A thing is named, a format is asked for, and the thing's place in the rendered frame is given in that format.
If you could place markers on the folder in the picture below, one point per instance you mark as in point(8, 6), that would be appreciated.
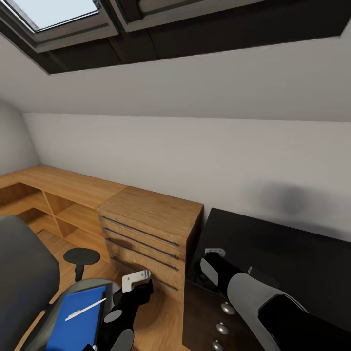
point(75, 333)

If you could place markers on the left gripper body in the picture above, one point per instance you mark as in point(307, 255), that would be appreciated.
point(139, 295)

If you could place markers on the notebook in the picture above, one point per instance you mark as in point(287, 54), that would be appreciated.
point(261, 277)

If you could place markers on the desk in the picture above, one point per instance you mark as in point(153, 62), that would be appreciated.
point(312, 268)

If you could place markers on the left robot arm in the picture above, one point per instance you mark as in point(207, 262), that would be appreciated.
point(116, 332)

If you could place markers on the swivel chair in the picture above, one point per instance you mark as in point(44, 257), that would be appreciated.
point(30, 278)

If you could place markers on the pen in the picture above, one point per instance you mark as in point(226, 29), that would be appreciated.
point(80, 311)

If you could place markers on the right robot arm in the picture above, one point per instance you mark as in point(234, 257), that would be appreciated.
point(279, 322)

